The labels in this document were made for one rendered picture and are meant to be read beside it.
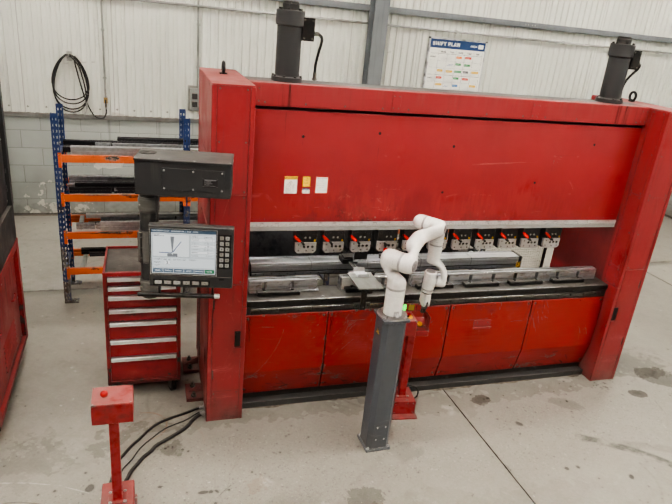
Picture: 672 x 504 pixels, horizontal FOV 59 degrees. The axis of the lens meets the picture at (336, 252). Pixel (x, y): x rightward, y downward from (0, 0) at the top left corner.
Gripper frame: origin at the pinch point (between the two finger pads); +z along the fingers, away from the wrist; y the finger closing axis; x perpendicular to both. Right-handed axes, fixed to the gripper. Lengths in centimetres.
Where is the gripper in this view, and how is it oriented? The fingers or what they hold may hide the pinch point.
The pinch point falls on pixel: (423, 310)
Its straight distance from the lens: 427.8
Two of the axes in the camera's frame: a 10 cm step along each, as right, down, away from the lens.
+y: 1.6, 4.6, -8.8
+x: 9.8, 0.3, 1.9
